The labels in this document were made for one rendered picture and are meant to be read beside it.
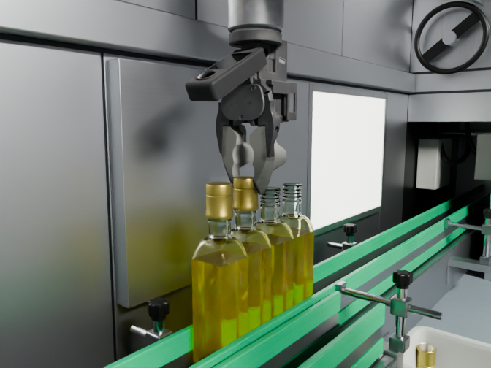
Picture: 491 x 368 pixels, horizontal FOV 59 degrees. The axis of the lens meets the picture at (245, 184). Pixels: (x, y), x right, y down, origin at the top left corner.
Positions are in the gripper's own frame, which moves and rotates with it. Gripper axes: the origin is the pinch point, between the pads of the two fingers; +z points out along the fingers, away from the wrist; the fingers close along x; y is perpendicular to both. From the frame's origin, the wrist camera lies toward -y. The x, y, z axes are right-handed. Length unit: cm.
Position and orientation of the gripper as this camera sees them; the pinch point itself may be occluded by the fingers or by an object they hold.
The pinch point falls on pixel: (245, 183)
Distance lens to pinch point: 60.0
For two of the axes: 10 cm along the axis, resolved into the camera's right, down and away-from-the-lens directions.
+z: 0.0, 9.9, 1.4
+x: -7.8, -0.9, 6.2
